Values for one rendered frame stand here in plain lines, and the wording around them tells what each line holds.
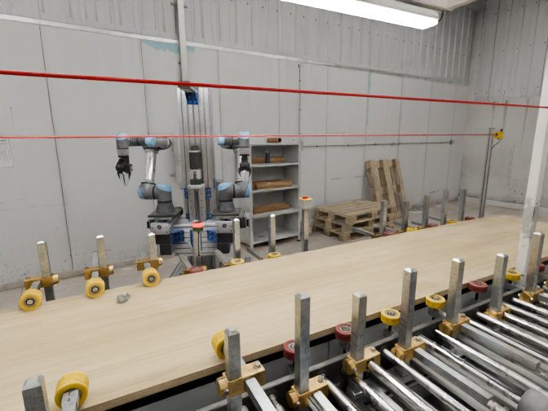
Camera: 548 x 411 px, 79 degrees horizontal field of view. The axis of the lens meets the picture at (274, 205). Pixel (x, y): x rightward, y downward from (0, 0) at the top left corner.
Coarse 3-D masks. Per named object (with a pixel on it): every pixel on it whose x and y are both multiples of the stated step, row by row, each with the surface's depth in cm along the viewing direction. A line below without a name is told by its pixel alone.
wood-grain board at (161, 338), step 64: (320, 256) 206; (384, 256) 205; (448, 256) 204; (512, 256) 203; (0, 320) 136; (64, 320) 135; (128, 320) 135; (192, 320) 135; (256, 320) 134; (320, 320) 134; (0, 384) 101; (128, 384) 100
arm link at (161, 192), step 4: (156, 184) 263; (160, 184) 264; (164, 184) 266; (168, 184) 268; (152, 188) 263; (156, 188) 262; (160, 188) 261; (164, 188) 261; (168, 188) 263; (152, 192) 262; (156, 192) 262; (160, 192) 262; (164, 192) 262; (168, 192) 264; (152, 196) 263; (156, 196) 263; (160, 196) 262; (164, 196) 262; (168, 196) 264; (160, 200) 263; (164, 200) 263; (168, 200) 265
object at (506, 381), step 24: (336, 360) 119; (384, 360) 131; (288, 384) 110; (408, 384) 126; (504, 384) 139; (216, 408) 99; (288, 408) 112; (336, 408) 114; (360, 408) 114; (432, 408) 114
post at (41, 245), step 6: (42, 240) 160; (42, 246) 159; (42, 252) 159; (42, 258) 160; (48, 258) 162; (42, 264) 160; (48, 264) 161; (42, 270) 160; (48, 270) 162; (42, 276) 161; (48, 288) 163; (48, 294) 163; (54, 294) 166; (48, 300) 164
